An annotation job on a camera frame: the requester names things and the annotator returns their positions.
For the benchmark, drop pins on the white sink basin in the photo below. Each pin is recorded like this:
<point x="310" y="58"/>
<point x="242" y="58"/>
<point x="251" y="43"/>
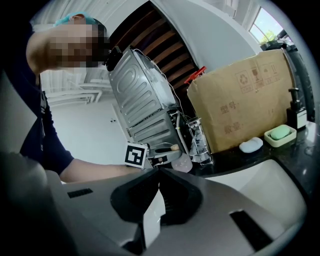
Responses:
<point x="262" y="181"/>

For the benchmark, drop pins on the cream soap dish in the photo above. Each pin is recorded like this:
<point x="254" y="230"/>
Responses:
<point x="271" y="142"/>

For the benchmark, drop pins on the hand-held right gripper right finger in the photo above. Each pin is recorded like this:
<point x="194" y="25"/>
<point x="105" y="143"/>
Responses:
<point x="215" y="200"/>

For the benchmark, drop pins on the black head camera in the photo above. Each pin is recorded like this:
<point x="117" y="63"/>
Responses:
<point x="113" y="58"/>

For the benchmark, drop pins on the white soap bar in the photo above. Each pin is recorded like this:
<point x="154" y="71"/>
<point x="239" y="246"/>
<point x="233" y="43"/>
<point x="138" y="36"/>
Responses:
<point x="250" y="145"/>

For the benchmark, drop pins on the black pump bottle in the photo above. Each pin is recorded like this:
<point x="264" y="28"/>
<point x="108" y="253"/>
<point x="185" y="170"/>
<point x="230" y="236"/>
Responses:
<point x="292" y="115"/>

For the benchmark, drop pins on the green soap bar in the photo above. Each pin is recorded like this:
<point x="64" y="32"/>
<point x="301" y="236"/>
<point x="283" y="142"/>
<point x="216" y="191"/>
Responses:
<point x="280" y="133"/>

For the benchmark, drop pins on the teal hair cap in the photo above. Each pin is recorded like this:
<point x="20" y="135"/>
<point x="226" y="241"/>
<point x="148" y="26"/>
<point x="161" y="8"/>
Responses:
<point x="65" y="18"/>

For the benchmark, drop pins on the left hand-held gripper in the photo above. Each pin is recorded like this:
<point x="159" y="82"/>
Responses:
<point x="136" y="155"/>

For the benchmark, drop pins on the clear glass jar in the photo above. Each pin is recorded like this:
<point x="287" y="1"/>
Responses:
<point x="198" y="145"/>

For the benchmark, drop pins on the silver metal appliance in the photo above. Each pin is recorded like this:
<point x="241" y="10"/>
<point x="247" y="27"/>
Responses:
<point x="140" y="95"/>

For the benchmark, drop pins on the person's left forearm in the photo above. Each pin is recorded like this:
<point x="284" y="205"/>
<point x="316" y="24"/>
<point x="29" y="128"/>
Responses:
<point x="100" y="169"/>

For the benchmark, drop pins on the brown cardboard box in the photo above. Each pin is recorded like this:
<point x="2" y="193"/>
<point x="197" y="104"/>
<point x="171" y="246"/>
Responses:
<point x="240" y="105"/>

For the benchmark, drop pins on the black sink counter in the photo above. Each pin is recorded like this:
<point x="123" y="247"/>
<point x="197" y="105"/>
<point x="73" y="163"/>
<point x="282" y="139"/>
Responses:
<point x="287" y="156"/>

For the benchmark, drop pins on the large black object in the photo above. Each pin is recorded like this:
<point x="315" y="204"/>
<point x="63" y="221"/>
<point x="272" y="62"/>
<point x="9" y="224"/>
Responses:
<point x="303" y="75"/>

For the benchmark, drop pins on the person's dark shirt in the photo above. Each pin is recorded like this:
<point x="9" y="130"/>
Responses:
<point x="47" y="130"/>

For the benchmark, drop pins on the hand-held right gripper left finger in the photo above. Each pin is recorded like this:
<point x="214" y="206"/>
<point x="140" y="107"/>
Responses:
<point x="95" y="215"/>

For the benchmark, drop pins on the white ceiling pipes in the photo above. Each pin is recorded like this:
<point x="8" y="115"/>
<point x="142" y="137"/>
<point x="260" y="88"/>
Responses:
<point x="82" y="93"/>

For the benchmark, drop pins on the window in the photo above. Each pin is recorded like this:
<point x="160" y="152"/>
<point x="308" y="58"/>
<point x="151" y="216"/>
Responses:
<point x="266" y="26"/>

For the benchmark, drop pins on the person's head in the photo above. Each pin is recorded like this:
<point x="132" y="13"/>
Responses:
<point x="62" y="47"/>

